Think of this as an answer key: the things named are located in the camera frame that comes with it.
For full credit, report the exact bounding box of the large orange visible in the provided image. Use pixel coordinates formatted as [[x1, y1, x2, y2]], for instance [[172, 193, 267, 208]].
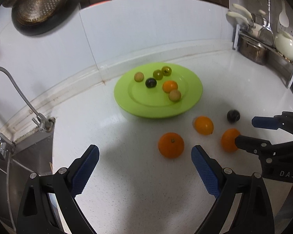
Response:
[[221, 128, 240, 153], [158, 133, 185, 159]]

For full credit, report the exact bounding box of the tan longan fruit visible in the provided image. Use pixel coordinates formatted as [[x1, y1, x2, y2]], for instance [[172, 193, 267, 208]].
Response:
[[169, 89, 182, 102], [134, 72, 144, 82]]

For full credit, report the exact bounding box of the small orange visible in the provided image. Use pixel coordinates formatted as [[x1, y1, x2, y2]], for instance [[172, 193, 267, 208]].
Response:
[[162, 80, 178, 93]]

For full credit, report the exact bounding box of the green tomato with stem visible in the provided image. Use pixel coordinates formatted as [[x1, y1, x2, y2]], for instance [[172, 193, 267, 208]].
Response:
[[161, 66, 172, 76]]

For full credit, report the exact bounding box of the green tomato round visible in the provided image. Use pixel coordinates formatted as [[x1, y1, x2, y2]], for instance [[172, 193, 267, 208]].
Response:
[[153, 70, 163, 80]]

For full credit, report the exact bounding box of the dark plum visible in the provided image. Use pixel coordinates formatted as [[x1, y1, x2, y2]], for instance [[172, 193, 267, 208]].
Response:
[[145, 78, 157, 88], [227, 109, 241, 124]]

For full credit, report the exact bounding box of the large chrome kitchen faucet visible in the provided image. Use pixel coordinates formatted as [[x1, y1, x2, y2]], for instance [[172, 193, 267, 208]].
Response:
[[0, 132, 16, 161]]

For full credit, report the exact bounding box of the stainless steel sink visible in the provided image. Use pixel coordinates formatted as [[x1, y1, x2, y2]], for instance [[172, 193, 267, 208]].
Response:
[[0, 132, 53, 232]]

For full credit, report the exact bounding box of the yellow orange small citrus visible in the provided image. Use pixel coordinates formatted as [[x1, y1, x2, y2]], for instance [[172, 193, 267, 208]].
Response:
[[194, 116, 214, 135]]

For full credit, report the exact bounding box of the cream ceramic jug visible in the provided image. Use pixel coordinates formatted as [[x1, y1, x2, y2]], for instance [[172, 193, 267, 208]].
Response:
[[274, 30, 293, 62]]

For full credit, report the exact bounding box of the steel pot on rack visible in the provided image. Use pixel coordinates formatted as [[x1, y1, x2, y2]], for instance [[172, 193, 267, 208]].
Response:
[[237, 35, 268, 66]]

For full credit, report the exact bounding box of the metal dish rack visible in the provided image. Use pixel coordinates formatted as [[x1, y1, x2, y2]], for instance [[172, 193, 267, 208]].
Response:
[[233, 25, 293, 88]]

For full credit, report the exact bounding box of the metal spatula hanging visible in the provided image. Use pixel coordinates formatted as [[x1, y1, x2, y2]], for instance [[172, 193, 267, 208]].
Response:
[[258, 0, 274, 46]]

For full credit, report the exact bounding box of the thin gooseneck faucet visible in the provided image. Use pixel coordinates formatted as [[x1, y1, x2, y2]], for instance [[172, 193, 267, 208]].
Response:
[[0, 66, 54, 133]]

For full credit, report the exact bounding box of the white rice paddle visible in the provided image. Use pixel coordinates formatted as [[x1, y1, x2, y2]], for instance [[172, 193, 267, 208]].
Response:
[[279, 0, 289, 28]]

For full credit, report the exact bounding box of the green plate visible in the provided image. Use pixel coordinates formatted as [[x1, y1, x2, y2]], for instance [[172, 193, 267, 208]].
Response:
[[114, 62, 203, 118]]

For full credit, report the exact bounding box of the white knife handle lower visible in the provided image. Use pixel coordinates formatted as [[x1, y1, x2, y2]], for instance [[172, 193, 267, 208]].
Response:
[[226, 11, 249, 27]]

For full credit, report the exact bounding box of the white knife handle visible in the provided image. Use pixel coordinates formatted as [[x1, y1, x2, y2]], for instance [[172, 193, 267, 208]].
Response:
[[226, 11, 249, 27], [232, 3, 252, 21]]

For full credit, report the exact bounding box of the white knife handle upper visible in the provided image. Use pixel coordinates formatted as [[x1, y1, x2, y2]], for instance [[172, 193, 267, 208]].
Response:
[[232, 3, 252, 21]]

